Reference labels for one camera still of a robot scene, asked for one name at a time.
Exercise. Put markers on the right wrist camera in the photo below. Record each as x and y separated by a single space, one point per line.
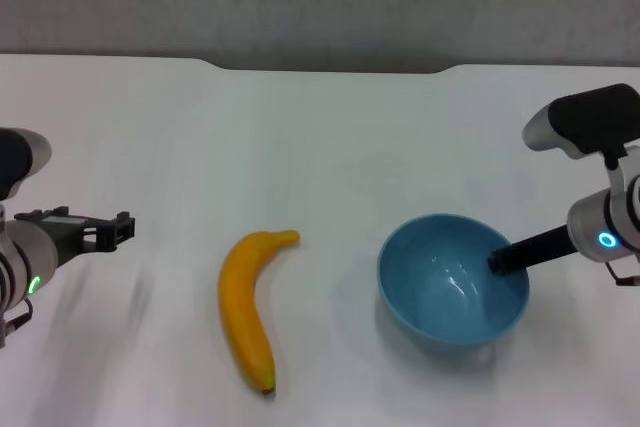
590 119

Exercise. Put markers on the blue bowl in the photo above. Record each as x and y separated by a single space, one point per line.
440 307

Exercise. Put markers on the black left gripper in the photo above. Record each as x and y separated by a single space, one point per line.
60 234

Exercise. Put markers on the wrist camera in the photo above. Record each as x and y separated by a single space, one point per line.
590 119
17 157

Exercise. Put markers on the yellow banana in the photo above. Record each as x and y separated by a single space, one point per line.
242 297

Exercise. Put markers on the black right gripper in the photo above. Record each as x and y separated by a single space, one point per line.
547 247

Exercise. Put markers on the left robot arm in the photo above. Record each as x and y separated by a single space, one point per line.
25 257

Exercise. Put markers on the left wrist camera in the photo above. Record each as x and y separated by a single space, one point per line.
17 157

